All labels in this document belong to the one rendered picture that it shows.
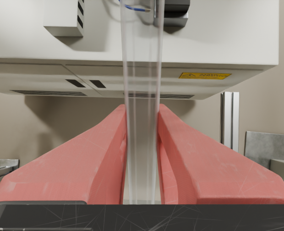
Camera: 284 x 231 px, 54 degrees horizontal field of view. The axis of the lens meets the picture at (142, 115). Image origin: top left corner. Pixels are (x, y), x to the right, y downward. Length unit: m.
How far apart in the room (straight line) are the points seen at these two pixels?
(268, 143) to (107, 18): 0.84
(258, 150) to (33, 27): 0.89
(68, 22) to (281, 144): 0.93
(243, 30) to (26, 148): 0.90
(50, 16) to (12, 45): 0.09
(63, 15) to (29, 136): 0.76
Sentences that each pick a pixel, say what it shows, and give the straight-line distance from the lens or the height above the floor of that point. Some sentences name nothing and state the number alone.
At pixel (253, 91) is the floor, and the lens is 1.14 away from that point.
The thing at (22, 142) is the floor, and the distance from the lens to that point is 1.15.
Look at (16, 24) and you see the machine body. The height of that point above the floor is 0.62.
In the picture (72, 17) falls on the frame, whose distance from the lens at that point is 0.43.
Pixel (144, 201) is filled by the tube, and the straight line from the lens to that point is 0.16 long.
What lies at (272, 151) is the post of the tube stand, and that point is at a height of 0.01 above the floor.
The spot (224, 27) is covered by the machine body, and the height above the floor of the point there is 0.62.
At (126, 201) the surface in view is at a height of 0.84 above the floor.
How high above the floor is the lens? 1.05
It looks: 88 degrees down
